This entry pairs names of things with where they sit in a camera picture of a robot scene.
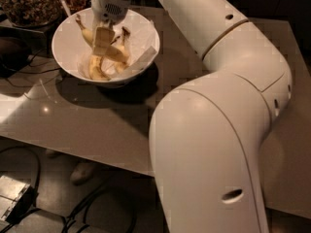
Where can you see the dark round object at left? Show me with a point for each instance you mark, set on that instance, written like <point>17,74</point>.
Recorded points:
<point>14,55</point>

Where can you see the white paper liner in bowl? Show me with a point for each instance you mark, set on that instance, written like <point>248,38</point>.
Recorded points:
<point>142,49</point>

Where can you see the white ceramic bowl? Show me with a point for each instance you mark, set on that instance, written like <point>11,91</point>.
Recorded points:
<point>68,46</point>

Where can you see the white spoon handle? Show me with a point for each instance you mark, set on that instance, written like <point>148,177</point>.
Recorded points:
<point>65,7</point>

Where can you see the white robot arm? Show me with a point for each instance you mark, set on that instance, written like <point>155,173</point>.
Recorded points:
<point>205,135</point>

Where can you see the grey power box on floor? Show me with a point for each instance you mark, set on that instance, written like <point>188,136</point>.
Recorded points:
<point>15,198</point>

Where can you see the white shoe under table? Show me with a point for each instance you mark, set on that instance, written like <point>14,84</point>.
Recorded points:
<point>82,173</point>

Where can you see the yellow banana with dark stem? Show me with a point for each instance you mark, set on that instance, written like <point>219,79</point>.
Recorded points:
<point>123,47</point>

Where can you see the long yellow banana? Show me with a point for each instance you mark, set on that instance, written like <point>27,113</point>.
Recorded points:
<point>112,53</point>

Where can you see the yellow banana lower left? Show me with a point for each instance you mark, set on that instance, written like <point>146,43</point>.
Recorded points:
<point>94,68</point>

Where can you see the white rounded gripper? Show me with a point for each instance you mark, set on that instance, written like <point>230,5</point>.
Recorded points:
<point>108,7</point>

